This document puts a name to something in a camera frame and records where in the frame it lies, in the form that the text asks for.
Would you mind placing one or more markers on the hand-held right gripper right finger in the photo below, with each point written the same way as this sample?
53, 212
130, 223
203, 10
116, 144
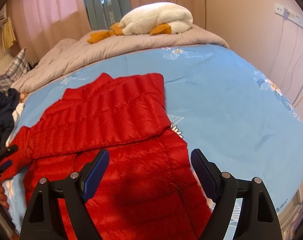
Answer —
204, 172

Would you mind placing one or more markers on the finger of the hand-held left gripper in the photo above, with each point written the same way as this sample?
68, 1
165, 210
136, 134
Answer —
5, 165
6, 150

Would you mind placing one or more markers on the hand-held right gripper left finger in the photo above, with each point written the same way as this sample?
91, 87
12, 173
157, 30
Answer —
96, 172

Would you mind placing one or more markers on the red down jacket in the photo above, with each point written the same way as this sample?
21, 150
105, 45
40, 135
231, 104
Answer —
121, 120

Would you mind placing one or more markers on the person's left hand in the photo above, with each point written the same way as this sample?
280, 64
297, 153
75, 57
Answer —
2, 197

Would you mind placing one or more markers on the dark navy clothing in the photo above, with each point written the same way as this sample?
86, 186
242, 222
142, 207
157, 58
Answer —
4, 112

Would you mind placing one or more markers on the blue floral bed sheet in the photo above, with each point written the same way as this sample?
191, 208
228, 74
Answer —
229, 100

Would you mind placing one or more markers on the plaid pillow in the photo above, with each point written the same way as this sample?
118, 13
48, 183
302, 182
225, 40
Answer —
15, 67

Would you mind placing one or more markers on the yellow tasselled cloth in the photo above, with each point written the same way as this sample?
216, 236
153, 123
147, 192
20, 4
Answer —
8, 33

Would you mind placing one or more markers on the white duck plush toy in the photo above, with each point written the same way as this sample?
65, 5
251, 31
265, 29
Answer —
154, 17

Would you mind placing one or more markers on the blue curtain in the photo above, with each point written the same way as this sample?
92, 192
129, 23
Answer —
109, 2

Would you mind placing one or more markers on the white power strip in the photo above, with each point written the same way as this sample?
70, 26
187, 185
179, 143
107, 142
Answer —
295, 17

